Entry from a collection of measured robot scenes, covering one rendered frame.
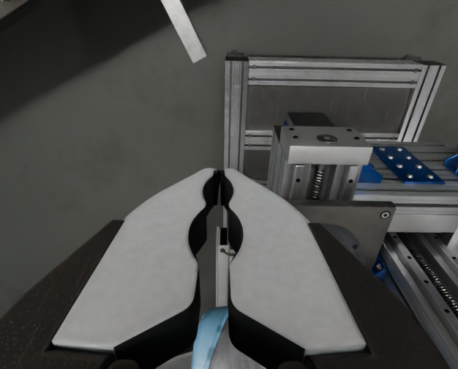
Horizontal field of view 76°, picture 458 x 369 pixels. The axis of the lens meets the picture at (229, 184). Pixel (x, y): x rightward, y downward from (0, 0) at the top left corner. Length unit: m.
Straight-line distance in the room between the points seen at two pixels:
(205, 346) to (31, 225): 1.90
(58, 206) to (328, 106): 1.59
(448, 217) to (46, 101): 1.63
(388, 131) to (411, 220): 0.81
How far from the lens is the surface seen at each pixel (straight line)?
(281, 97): 1.28
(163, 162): 1.65
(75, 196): 1.94
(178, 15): 0.61
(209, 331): 0.42
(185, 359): 2.84
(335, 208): 0.51
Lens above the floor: 1.42
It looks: 58 degrees down
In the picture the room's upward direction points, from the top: 180 degrees clockwise
